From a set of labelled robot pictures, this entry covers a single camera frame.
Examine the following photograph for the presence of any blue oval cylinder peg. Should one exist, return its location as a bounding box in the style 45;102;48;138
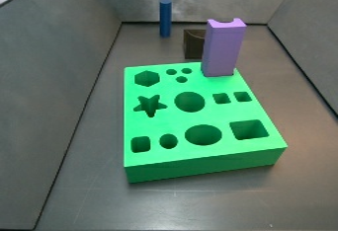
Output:
160;0;170;38

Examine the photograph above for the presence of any green foam shape board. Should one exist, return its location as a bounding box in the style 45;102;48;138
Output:
124;62;285;183

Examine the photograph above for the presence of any purple rectangular block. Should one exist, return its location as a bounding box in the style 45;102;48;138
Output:
201;18;247;77

